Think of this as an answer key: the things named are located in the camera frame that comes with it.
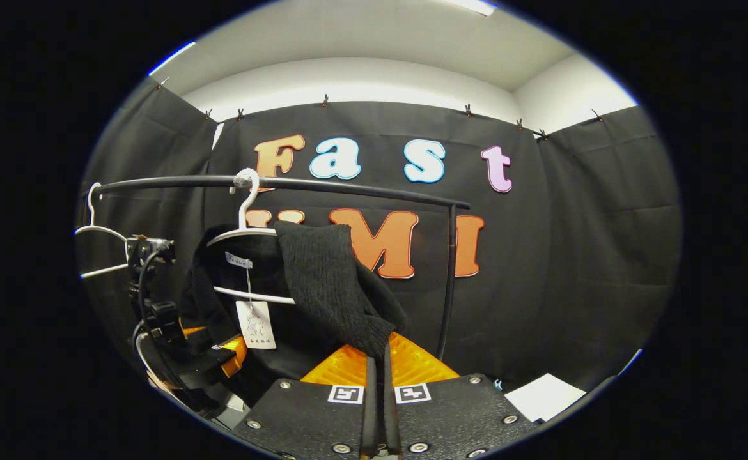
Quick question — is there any black cable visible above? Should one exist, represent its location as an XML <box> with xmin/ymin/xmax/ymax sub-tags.
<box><xmin>132</xmin><ymin>246</ymin><xmax>186</xmax><ymax>397</ymax></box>

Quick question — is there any row of black backdrop clips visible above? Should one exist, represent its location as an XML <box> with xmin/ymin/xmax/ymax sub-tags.
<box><xmin>155</xmin><ymin>77</ymin><xmax>604</xmax><ymax>141</ymax></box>

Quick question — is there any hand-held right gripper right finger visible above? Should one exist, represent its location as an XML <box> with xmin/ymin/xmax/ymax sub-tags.
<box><xmin>382</xmin><ymin>331</ymin><xmax>539</xmax><ymax>460</ymax></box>

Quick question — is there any black backdrop cloth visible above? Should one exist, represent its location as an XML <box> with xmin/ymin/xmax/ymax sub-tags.
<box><xmin>77</xmin><ymin>77</ymin><xmax>683</xmax><ymax>410</ymax></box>

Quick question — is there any ceiling light strip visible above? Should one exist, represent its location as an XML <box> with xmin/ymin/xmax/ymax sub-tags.
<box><xmin>449</xmin><ymin>0</ymin><xmax>497</xmax><ymax>17</ymax></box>

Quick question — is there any white clothes hanger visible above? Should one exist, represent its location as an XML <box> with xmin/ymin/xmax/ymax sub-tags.
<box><xmin>74</xmin><ymin>182</ymin><xmax>130</xmax><ymax>280</ymax></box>
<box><xmin>206</xmin><ymin>167</ymin><xmax>297</xmax><ymax>306</ymax></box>

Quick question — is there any white paper hang tag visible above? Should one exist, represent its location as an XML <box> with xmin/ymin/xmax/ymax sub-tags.
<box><xmin>236</xmin><ymin>300</ymin><xmax>277</xmax><ymax>350</ymax></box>

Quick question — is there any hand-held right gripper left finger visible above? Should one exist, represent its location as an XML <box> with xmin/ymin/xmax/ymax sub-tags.
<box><xmin>232</xmin><ymin>344</ymin><xmax>381</xmax><ymax>460</ymax></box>

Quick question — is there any black knit jacket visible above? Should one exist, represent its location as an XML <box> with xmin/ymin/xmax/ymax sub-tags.
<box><xmin>179</xmin><ymin>220</ymin><xmax>408</xmax><ymax>410</ymax></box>

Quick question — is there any white paper sheet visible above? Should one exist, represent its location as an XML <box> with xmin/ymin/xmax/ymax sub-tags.
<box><xmin>505</xmin><ymin>374</ymin><xmax>587</xmax><ymax>422</ymax></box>

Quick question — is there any black metal clothes rack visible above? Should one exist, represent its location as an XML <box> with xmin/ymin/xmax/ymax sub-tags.
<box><xmin>93</xmin><ymin>174</ymin><xmax>472</xmax><ymax>362</ymax></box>

